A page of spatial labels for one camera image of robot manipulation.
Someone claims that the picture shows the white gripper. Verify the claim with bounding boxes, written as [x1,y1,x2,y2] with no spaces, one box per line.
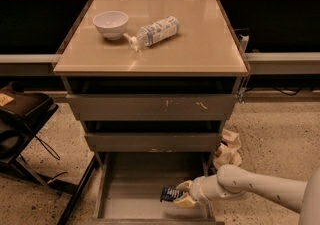
[173,176,217,208]

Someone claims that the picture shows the blue rxbar blueberry bar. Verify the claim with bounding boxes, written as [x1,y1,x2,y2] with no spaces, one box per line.
[160,187,183,202]

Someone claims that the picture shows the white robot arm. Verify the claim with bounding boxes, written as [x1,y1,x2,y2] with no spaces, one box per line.
[174,164,320,225]

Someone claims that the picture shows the bottom grey open drawer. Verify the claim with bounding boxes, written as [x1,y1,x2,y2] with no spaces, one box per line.
[90,152,216,225]

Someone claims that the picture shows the middle grey drawer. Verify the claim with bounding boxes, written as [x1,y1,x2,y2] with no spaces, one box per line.
[85,121,221,152]

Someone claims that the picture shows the grey drawer cabinet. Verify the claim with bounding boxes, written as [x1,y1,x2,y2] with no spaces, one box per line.
[52,0,250,157]

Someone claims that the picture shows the top grey drawer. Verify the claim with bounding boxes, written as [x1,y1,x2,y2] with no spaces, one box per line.
[65,76,238,122]

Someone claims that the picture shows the crumpled beige cloth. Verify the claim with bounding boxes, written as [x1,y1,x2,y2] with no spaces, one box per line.
[213,129,242,169]

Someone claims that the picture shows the white ceramic bowl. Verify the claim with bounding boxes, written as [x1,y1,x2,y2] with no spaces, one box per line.
[93,11,129,40]

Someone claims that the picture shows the black chair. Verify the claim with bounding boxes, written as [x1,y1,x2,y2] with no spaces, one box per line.
[0,82,98,225]

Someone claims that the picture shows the black floor cable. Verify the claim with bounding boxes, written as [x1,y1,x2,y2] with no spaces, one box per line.
[33,134,62,162]

